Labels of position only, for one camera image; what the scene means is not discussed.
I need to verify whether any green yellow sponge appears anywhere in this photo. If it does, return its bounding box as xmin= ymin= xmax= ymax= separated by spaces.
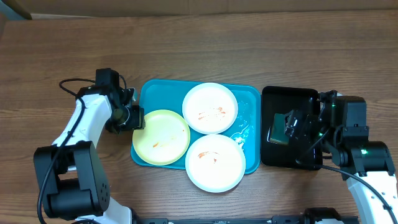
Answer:
xmin=269 ymin=113 xmax=289 ymax=146

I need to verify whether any yellow plate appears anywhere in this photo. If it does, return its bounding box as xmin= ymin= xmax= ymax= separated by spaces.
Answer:
xmin=132 ymin=110 xmax=190 ymax=166

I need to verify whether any white plate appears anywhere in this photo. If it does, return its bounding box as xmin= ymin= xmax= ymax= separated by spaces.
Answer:
xmin=185 ymin=134 xmax=246 ymax=193
xmin=182 ymin=83 xmax=238 ymax=134

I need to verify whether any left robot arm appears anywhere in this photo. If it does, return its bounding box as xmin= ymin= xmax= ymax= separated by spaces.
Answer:
xmin=34 ymin=68 xmax=145 ymax=223

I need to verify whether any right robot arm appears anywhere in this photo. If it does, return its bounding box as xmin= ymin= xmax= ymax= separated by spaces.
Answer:
xmin=284 ymin=90 xmax=397 ymax=223

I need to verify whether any black plastic tray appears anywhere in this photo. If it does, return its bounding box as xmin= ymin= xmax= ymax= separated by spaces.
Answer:
xmin=260 ymin=86 xmax=325 ymax=170

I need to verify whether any teal plastic tray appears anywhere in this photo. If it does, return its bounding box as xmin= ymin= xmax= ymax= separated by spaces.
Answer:
xmin=139 ymin=79 xmax=261 ymax=174

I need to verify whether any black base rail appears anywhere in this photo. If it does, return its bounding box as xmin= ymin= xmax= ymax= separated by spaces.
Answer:
xmin=133 ymin=207 xmax=359 ymax=224

